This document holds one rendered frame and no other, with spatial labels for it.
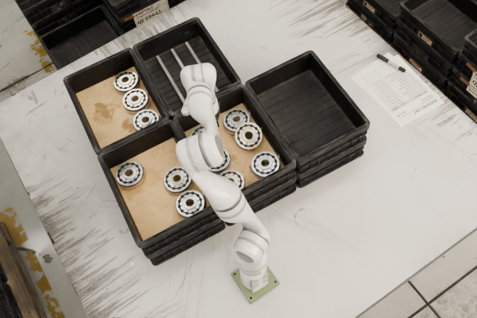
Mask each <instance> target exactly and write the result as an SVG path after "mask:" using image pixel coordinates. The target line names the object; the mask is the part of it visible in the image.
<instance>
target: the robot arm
mask: <svg viewBox="0 0 477 318"><path fill-rule="evenodd" d="M180 79H181V82H182V84H183V86H184V88H185V90H186V92H187V97H186V100H185V103H184V104H183V107H182V110H181V112H182V115H183V116H188V115H191V116H192V118H193V119H195V120H196V121H197V122H198V123H200V124H201V125H203V128H204V130H203V131H200V133H198V134H196V135H193V136H190V137H187V138H184V139H182V140H181V141H179V142H178V143H177V145H176V148H175V151H176V155H177V159H178V160H179V163H180V164H181V166H182V168H183V169H184V170H185V172H186V173H187V174H188V175H189V176H190V177H191V179H192V180H193V181H194V182H195V184H196V185H197V186H198V187H199V188H200V189H201V191H202V192H203V194H204V196H205V197H206V198H207V200H208V201H209V203H210V204H211V206H212V208H213V210H214V211H215V212H216V214H217V215H218V217H219V218H220V219H221V220H223V221H226V222H229V223H242V225H243V229H242V231H241V233H240V234H239V236H238V238H237V240H236V242H235V244H234V247H233V250H234V255H235V258H236V260H237V261H238V266H239V271H240V276H241V282H242V284H243V286H244V287H245V288H247V289H249V290H251V291H252V292H253V293H255V292H256V291H258V290H259V289H261V288H262V287H265V286H266V285H267V284H268V273H267V254H266V252H265V250H266V248H267V247H268V245H269V243H270V234H269V233H268V230H267V229H266V228H265V227H264V225H263V224H262V223H261V222H260V220H259V219H258V217H257V216H256V215H255V214H254V212H253V210H252V209H251V207H250V206H249V204H248V202H247V201H246V198H245V197H244V195H243V193H242V191H241V190H240V188H239V186H238V185H237V184H236V183H235V182H233V181H231V180H229V179H227V178H225V177H222V176H220V175H217V174H214V173H212V172H210V171H209V170H208V169H210V168H213V167H216V166H218V165H221V164H222V162H223V160H224V149H223V145H222V142H221V136H220V133H219V128H218V127H219V126H220V125H219V115H220V113H221V111H220V103H219V102H218V101H217V98H216V96H215V92H214V86H215V83H216V69H215V67H214V66H213V65H212V64H210V63H202V64H196V65H188V66H185V67H184V68H183V69H182V70H181V72H180Z"/></svg>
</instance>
